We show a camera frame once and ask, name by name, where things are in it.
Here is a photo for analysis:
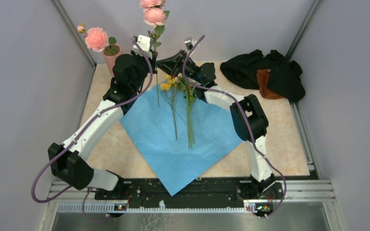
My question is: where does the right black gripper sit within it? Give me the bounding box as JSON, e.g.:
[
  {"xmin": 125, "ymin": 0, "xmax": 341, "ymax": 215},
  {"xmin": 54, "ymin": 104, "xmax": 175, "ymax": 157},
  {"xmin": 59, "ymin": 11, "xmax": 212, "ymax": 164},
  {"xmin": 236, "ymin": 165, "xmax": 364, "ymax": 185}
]
[{"xmin": 156, "ymin": 51, "xmax": 202, "ymax": 85}]

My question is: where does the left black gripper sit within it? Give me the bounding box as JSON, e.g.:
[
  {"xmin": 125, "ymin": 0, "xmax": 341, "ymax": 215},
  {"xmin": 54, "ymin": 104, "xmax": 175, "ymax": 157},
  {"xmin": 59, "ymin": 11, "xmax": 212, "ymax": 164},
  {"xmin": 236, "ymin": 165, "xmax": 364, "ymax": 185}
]
[{"xmin": 131, "ymin": 49, "xmax": 158, "ymax": 91}]

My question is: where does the yellow rose stem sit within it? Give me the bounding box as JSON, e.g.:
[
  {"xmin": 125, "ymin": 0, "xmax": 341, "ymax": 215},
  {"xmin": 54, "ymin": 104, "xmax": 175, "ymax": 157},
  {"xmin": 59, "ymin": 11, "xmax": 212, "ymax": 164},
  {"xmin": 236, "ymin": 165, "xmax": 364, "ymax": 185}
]
[{"xmin": 159, "ymin": 75, "xmax": 178, "ymax": 140}]

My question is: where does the pink double rose stem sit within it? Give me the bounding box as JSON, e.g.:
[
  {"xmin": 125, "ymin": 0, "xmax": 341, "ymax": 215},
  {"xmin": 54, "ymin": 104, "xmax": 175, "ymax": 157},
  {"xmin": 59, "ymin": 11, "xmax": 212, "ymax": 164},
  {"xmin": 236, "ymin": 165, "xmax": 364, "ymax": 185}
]
[{"xmin": 139, "ymin": 0, "xmax": 171, "ymax": 108}]

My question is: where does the blue wrapping paper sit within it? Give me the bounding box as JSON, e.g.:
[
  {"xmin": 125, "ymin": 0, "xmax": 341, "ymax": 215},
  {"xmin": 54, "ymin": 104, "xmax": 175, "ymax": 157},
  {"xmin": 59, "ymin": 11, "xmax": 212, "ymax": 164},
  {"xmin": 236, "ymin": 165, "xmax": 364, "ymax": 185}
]
[{"xmin": 120, "ymin": 88, "xmax": 241, "ymax": 195}]

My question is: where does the mixed flower bouquet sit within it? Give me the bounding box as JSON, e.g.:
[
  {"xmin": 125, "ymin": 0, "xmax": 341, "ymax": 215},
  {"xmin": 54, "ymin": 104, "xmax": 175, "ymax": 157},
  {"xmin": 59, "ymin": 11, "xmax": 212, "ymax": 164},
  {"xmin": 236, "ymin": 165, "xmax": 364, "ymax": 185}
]
[{"xmin": 178, "ymin": 77, "xmax": 197, "ymax": 149}]

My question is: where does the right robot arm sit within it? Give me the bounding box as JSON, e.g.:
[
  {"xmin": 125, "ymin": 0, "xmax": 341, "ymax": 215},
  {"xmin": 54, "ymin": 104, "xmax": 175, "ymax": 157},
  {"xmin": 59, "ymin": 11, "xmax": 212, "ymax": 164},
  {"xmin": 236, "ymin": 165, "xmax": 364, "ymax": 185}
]
[{"xmin": 156, "ymin": 51, "xmax": 275, "ymax": 198}]

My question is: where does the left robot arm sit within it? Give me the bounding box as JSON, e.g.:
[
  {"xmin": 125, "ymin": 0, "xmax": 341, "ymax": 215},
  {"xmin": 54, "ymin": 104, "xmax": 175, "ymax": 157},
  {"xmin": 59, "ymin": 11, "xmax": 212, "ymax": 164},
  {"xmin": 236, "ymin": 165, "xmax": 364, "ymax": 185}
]
[{"xmin": 48, "ymin": 52, "xmax": 155, "ymax": 199}]

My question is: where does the pink ceramic vase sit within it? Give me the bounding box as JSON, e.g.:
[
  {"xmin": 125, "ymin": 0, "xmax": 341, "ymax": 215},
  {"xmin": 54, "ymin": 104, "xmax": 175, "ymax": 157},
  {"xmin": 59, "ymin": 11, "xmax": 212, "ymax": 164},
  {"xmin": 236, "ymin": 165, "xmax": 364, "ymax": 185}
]
[{"xmin": 103, "ymin": 44, "xmax": 124, "ymax": 77}]

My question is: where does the pink rose in vase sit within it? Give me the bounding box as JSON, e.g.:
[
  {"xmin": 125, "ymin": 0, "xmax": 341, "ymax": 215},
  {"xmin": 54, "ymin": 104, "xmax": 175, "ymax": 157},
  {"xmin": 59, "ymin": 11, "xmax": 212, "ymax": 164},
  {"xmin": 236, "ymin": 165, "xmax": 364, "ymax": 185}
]
[{"xmin": 77, "ymin": 23, "xmax": 121, "ymax": 56}]

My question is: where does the black cloth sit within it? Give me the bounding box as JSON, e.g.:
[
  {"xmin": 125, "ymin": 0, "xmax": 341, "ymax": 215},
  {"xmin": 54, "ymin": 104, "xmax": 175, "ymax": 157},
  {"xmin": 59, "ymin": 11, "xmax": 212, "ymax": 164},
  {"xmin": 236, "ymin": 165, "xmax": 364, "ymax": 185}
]
[{"xmin": 220, "ymin": 50, "xmax": 305, "ymax": 102}]

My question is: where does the brown cloth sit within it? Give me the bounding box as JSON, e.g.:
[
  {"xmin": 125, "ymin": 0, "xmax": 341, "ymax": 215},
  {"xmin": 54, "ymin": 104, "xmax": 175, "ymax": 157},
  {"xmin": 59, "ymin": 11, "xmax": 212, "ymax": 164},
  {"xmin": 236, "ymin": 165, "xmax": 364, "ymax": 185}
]
[{"xmin": 256, "ymin": 69, "xmax": 284, "ymax": 100}]

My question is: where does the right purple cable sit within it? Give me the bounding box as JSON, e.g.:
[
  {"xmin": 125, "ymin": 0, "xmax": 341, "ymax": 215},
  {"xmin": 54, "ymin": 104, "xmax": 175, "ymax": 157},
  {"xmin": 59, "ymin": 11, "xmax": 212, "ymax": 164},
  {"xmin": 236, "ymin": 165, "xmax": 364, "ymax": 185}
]
[{"xmin": 182, "ymin": 35, "xmax": 287, "ymax": 219}]

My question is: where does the purple cable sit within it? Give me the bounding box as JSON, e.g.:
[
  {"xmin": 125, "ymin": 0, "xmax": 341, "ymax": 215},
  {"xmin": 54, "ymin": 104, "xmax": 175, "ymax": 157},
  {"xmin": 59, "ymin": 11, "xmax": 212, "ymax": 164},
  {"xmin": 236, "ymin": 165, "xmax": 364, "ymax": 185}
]
[
  {"xmin": 182, "ymin": 35, "xmax": 287, "ymax": 219},
  {"xmin": 31, "ymin": 39, "xmax": 154, "ymax": 223}
]

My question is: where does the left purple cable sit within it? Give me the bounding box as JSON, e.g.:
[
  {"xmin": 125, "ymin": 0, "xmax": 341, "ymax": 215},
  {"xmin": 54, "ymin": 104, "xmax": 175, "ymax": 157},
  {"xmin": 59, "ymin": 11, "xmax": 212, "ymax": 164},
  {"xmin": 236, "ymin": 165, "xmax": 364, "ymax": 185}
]
[{"xmin": 31, "ymin": 39, "xmax": 154, "ymax": 223}]

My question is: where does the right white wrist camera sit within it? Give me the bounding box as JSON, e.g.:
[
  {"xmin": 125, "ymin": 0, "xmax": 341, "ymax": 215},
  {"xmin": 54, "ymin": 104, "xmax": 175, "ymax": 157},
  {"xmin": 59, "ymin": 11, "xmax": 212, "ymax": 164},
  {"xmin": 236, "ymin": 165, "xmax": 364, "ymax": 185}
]
[{"xmin": 184, "ymin": 37, "xmax": 194, "ymax": 51}]

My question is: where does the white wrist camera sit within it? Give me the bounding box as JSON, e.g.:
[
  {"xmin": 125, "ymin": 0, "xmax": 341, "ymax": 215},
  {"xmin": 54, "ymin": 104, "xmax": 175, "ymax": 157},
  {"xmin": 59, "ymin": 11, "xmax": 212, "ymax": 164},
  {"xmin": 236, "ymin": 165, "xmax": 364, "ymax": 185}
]
[
  {"xmin": 132, "ymin": 35, "xmax": 153, "ymax": 58},
  {"xmin": 184, "ymin": 37, "xmax": 194, "ymax": 51}
]

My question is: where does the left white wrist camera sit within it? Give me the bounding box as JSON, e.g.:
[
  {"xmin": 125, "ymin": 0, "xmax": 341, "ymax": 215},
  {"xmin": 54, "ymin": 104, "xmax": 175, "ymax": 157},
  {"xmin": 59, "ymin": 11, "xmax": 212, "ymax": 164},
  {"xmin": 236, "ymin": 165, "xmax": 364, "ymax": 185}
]
[{"xmin": 132, "ymin": 35, "xmax": 153, "ymax": 58}]

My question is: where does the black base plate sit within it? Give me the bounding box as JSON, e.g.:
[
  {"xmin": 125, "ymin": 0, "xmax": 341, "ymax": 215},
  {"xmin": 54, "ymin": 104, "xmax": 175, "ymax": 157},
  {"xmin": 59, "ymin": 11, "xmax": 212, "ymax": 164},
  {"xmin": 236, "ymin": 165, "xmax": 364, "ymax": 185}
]
[{"xmin": 94, "ymin": 177, "xmax": 283, "ymax": 209}]

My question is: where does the aluminium frame rail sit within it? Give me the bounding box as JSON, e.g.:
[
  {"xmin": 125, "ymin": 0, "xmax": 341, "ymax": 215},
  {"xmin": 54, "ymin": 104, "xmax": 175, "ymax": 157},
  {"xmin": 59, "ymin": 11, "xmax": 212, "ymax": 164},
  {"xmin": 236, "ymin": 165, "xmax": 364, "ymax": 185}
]
[{"xmin": 39, "ymin": 180, "xmax": 347, "ymax": 231}]

